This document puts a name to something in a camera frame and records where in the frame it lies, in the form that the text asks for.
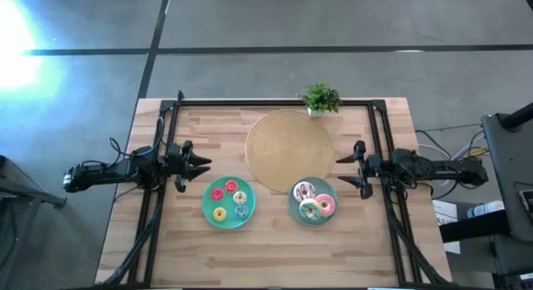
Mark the grey-blue plate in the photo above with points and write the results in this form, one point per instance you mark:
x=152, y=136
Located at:
x=293, y=213

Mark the white bottle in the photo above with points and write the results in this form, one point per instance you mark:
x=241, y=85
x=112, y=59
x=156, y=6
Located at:
x=485, y=208

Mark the large pink iced donut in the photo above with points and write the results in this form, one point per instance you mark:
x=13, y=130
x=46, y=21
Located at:
x=331, y=208

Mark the black furniture bar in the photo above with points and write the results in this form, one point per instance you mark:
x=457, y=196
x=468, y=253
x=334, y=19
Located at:
x=474, y=227

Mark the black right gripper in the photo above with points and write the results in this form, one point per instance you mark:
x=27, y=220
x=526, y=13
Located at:
x=370, y=169

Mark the black phone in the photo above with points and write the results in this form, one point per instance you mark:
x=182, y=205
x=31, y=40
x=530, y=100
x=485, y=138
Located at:
x=526, y=200

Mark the potted green plant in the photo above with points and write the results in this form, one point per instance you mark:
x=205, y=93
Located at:
x=320, y=97

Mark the large mint green donut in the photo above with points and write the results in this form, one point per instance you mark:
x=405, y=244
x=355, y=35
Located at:
x=304, y=215

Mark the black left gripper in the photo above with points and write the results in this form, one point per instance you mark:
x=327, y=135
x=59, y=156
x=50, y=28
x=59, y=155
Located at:
x=177, y=165

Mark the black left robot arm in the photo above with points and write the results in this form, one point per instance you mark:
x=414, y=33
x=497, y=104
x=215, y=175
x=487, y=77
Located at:
x=104, y=173

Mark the dark grey furniture panel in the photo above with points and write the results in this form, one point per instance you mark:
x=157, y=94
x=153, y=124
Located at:
x=508, y=165

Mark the small blue donut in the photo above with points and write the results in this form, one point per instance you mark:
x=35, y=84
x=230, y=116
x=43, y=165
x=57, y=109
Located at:
x=237, y=207

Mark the round woven placemat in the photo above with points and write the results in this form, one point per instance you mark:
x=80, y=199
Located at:
x=287, y=150

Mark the small yellow donut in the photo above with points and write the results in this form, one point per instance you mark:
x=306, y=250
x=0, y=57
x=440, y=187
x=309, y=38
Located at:
x=215, y=211

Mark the black aluminium frame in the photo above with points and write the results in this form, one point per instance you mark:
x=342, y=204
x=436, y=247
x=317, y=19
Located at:
x=270, y=103

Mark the small white donut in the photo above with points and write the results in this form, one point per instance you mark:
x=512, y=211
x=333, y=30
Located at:
x=236, y=194

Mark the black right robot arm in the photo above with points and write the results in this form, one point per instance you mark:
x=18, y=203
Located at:
x=437, y=171

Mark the white paper sheet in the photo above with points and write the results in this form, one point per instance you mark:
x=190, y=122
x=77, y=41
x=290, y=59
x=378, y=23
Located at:
x=443, y=213

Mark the teal green plate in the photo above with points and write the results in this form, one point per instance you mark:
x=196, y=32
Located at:
x=208, y=211

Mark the pink and white donut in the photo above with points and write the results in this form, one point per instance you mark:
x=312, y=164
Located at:
x=298, y=188

